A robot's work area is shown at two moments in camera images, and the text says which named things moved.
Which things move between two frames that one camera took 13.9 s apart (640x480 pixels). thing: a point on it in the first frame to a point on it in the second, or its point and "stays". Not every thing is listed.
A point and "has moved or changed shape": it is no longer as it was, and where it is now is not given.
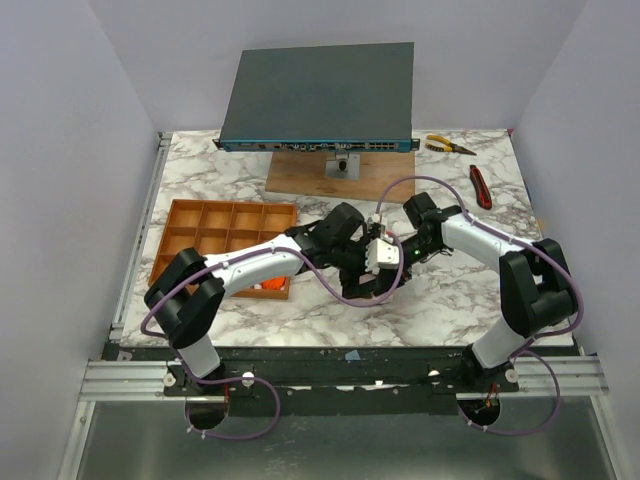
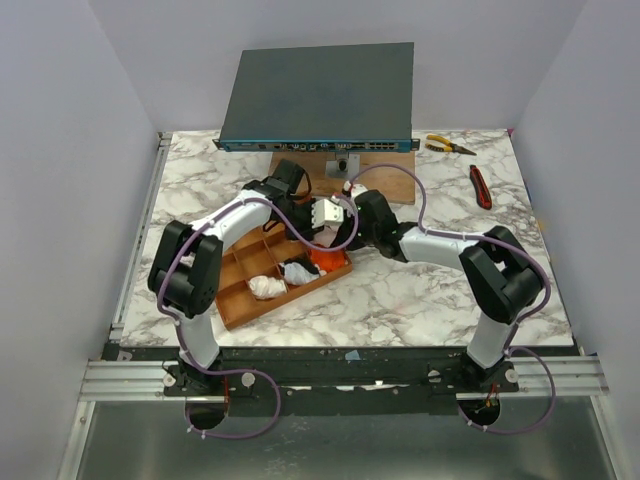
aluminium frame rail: [132, 380] stays
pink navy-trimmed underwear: [375, 298] has moved or changed shape
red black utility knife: [483, 193] stays
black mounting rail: [343, 381] stays
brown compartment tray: [213, 227] has moved or changed shape
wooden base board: [304, 174] stays
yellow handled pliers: [448, 147] stays
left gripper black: [351, 283] to [307, 232]
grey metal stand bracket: [346, 166] stays
